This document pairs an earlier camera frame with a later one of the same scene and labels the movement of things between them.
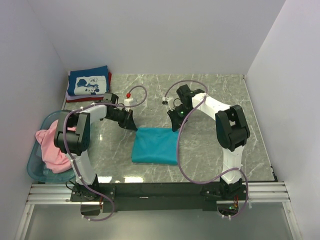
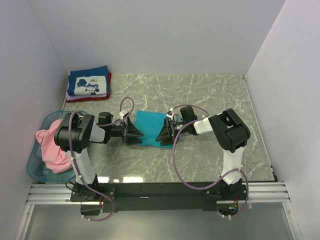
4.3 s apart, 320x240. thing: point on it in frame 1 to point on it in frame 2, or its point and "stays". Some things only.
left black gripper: (128, 122) to (130, 129)
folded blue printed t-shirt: (93, 81) stays
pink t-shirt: (56, 160) stays
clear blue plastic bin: (36, 167) stays
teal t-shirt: (158, 145) to (150, 124)
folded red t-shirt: (77, 100) stays
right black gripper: (176, 121) to (167, 134)
